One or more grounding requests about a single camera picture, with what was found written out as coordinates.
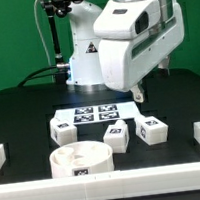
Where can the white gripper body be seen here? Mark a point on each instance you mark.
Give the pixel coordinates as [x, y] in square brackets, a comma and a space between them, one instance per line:
[131, 41]

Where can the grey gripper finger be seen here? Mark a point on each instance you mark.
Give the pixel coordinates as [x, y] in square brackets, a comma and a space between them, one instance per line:
[138, 94]
[164, 64]

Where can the white round stool seat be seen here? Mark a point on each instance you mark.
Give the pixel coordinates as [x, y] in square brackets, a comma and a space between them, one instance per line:
[81, 158]

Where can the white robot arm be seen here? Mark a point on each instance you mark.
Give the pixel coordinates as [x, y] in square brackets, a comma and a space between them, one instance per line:
[117, 42]

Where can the paper sheet with markers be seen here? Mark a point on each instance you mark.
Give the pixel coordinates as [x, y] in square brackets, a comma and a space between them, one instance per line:
[98, 113]

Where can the white front rail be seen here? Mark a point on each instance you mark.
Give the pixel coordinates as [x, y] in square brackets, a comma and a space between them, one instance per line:
[106, 186]

